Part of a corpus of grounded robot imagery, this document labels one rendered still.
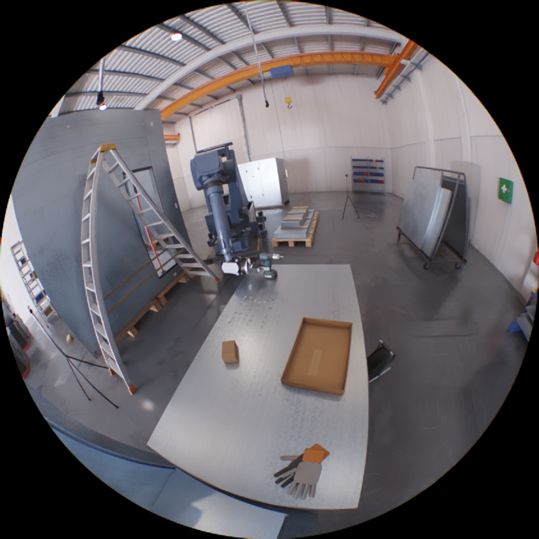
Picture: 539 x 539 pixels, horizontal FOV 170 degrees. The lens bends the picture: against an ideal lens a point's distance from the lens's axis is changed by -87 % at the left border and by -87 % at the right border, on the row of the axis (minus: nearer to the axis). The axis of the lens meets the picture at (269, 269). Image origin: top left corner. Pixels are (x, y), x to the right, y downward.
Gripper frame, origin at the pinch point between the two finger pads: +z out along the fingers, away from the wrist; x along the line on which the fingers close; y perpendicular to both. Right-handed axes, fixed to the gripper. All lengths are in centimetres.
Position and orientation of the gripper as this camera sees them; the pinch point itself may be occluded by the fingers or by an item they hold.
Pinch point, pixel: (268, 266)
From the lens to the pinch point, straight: 155.1
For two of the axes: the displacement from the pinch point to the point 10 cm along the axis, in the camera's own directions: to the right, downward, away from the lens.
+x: -3.0, 5.2, -8.0
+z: 9.4, 0.3, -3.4
